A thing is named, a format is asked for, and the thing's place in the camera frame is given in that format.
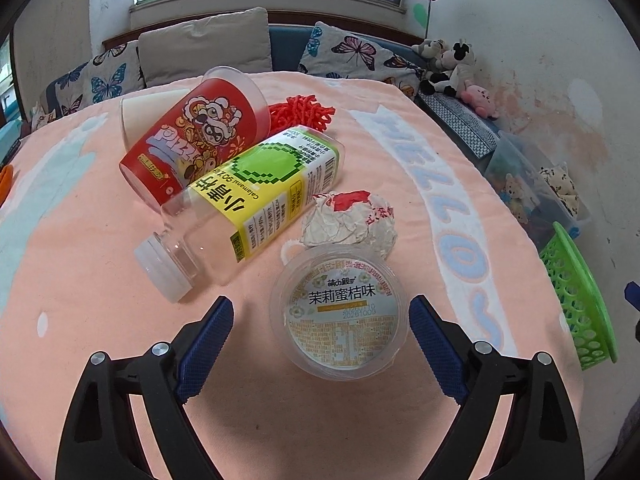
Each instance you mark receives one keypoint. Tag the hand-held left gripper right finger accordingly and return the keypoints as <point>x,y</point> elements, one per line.
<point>437,350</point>

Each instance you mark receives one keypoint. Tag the orange dog plush toy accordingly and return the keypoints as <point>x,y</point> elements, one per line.
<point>5,182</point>

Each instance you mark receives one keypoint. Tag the green plastic basket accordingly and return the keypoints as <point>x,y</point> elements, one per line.
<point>575,285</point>

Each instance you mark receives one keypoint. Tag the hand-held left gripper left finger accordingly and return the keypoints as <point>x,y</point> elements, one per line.
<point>205,350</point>

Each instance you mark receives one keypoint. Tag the cow plush toy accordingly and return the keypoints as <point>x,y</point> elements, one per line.
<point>457,65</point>

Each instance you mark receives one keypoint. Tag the red shredded paper bunch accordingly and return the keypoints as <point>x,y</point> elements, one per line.
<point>300,110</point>

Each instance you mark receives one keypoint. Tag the blue butterfly pillow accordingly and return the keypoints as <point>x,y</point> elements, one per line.
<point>105,82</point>

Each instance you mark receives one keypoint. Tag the grey white plush toy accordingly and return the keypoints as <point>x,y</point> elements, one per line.
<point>429,49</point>

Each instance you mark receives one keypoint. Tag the clear storage box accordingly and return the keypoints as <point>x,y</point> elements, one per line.
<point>505,170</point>

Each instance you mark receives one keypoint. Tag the white paper cup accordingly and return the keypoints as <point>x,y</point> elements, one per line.
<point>137,117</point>

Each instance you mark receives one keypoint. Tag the blue sofa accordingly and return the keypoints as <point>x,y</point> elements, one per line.
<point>285,45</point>

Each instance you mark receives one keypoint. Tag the patterned grey cushion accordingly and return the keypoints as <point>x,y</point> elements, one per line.
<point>460,122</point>

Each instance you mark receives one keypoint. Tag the red printed plastic cup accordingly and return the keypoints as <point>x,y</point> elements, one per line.
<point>200,125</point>

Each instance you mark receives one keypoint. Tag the small cat printed box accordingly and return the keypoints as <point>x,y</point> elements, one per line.
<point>42,117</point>

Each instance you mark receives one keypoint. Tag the spotted plush toy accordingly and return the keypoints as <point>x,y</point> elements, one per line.
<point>560,185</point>

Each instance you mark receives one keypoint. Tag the pink orange butterfly pillow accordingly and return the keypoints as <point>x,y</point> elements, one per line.
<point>355,50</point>

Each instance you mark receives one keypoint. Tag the clear bottle yellow green label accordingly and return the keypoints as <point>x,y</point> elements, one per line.
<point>260,185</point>

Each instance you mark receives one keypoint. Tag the white red paper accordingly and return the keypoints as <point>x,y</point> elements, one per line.
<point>345,225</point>

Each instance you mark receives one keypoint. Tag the beige cushion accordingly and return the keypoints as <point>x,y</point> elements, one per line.
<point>205,47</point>

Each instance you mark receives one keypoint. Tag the pink plush toy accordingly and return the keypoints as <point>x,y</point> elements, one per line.
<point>480,100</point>

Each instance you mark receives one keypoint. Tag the clear jelly cup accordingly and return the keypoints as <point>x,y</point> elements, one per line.
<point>340,310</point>

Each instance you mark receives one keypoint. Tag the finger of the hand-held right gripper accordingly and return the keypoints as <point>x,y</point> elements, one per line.
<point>632,296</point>

